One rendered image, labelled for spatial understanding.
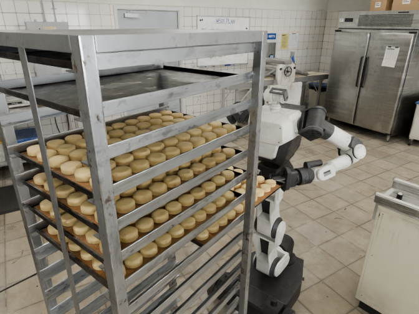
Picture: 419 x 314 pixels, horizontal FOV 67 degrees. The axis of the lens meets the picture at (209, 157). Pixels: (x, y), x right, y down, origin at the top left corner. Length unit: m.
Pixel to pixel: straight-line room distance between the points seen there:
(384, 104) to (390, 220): 3.96
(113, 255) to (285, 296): 1.73
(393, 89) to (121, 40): 5.46
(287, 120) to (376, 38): 4.49
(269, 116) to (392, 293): 1.39
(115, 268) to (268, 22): 6.22
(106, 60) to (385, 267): 2.08
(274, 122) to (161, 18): 4.09
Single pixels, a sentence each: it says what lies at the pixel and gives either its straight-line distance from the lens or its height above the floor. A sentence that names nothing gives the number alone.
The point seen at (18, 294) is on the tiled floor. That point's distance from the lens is 2.87.
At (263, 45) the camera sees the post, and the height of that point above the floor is 1.78.
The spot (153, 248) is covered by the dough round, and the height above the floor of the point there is 1.24.
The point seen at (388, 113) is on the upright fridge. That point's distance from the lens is 5.96.
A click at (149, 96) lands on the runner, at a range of 0.72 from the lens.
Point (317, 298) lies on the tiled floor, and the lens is 2.63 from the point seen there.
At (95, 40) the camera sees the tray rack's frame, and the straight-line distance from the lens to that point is 0.60.
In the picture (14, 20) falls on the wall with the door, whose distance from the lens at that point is 5.04.
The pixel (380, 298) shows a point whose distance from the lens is 2.51.
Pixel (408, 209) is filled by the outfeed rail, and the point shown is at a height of 0.87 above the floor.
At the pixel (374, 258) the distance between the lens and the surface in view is 2.35.
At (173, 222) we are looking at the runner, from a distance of 0.91.
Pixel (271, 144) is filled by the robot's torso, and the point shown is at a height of 1.24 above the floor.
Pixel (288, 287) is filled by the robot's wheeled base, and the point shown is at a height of 0.17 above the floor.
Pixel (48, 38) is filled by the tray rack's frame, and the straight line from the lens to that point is 0.67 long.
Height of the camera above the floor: 1.84
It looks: 23 degrees down
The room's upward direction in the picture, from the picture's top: straight up
